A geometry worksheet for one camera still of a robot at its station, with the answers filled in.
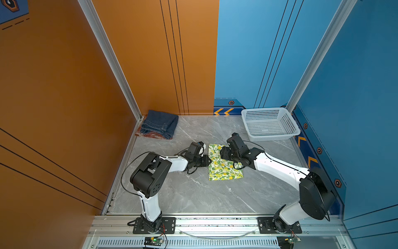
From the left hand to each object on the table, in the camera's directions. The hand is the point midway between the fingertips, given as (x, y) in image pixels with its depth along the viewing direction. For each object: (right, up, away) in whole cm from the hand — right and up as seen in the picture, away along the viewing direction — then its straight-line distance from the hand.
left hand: (211, 160), depth 95 cm
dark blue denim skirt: (-32, +23, +10) cm, 41 cm away
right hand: (+5, +6, -8) cm, 11 cm away
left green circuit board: (-28, -32, -24) cm, 49 cm away
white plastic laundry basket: (+44, +23, +21) cm, 54 cm away
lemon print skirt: (+6, -4, -4) cm, 8 cm away
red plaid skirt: (-41, +16, +12) cm, 46 cm away
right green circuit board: (+34, -32, -25) cm, 53 cm away
